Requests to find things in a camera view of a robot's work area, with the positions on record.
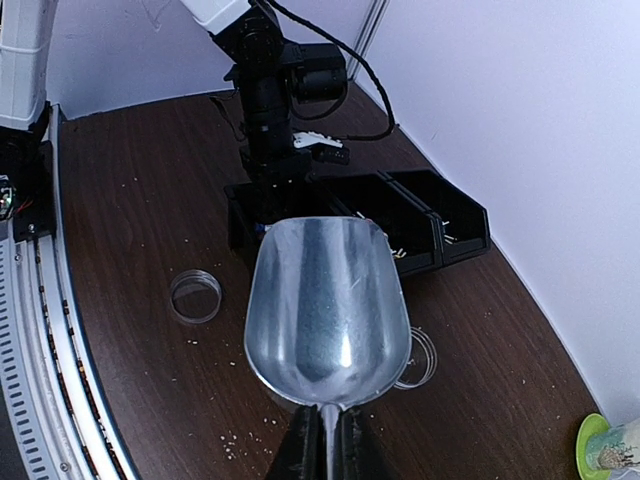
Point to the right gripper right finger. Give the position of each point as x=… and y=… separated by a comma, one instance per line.
x=360, y=456

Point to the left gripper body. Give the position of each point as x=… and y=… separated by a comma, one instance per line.
x=274, y=181

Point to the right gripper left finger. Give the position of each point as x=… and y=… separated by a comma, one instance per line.
x=297, y=456

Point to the clear plastic jar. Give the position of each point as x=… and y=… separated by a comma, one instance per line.
x=422, y=364

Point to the metal scoop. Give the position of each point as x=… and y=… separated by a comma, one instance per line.
x=326, y=323

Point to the black three-compartment candy bin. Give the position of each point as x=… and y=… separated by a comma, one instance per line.
x=382, y=197

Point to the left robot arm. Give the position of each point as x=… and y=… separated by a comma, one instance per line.
x=91, y=56

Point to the clear jar lid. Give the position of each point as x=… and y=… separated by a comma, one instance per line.
x=195, y=297

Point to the small round lollipops pile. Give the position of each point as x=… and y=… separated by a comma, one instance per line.
x=412, y=238

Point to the cream patterned mug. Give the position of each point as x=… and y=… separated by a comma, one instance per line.
x=613, y=448

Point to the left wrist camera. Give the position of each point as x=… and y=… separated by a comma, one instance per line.
x=324, y=149

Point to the left aluminium frame post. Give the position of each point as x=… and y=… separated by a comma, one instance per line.
x=366, y=34

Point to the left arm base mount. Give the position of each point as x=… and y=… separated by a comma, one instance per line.
x=27, y=179

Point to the front aluminium rail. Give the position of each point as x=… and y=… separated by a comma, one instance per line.
x=51, y=394

